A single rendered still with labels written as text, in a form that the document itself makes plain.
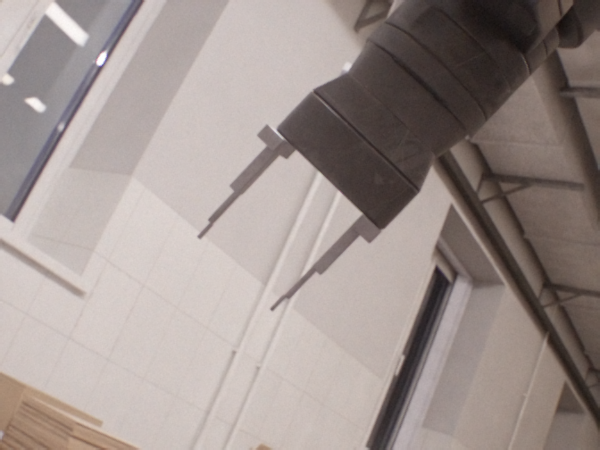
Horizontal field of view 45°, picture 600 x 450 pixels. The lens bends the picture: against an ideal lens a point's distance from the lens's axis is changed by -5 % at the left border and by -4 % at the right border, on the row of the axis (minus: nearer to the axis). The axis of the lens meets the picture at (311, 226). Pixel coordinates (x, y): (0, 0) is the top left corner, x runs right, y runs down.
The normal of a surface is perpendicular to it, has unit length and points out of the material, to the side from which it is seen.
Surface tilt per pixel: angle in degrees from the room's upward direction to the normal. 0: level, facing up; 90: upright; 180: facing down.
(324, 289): 90
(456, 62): 115
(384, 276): 90
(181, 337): 90
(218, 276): 90
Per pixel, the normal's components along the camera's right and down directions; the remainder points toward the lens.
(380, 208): 0.04, 0.14
